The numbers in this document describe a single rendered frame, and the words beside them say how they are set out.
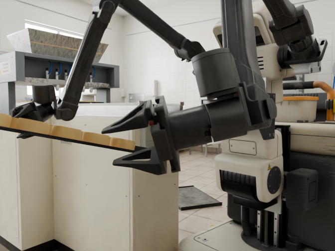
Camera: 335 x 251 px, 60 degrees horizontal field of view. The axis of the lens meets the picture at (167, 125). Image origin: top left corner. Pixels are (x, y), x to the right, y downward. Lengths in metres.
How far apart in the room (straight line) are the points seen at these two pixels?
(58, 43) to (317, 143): 1.51
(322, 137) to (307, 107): 0.16
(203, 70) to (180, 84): 5.64
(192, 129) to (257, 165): 0.71
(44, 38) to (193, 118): 1.57
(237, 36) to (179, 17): 5.81
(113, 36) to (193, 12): 1.92
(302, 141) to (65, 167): 1.22
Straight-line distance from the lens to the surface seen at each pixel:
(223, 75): 0.41
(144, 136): 1.29
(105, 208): 1.49
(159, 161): 0.41
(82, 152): 1.58
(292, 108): 1.39
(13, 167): 1.84
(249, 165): 1.11
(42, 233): 1.95
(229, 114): 0.40
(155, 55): 6.50
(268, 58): 1.10
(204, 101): 1.14
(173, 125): 0.40
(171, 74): 6.19
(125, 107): 1.31
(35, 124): 0.49
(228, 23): 0.56
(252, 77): 0.49
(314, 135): 1.31
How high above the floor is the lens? 0.88
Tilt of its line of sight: 4 degrees down
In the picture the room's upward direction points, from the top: straight up
